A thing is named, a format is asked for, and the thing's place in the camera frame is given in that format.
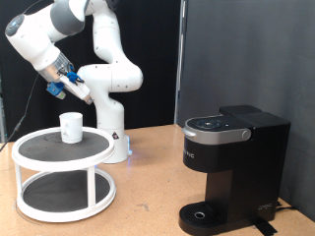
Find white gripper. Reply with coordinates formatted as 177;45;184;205
58;74;95;106

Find white mug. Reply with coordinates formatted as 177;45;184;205
58;111;85;145

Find white two-tier turntable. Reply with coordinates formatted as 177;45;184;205
11;125;118;223

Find black Keurig coffee machine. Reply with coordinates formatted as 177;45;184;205
178;104;291;236

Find black curtain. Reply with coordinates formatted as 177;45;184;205
0;0;182;143

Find grey metal pole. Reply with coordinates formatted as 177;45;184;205
172;0;189;126

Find grey partition panel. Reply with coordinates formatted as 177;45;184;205
177;0;315;222

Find black tape strip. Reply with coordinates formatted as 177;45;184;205
251;216;279;236

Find blue cable clip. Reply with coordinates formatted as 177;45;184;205
66;71;84;86

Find wrist camera on blue mount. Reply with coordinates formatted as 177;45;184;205
45;81;67;100

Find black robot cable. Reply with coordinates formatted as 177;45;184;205
0;72;41;153

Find grey metal post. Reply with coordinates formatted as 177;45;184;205
0;74;7;144

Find black machine power cord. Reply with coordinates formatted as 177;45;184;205
275;200;298;212

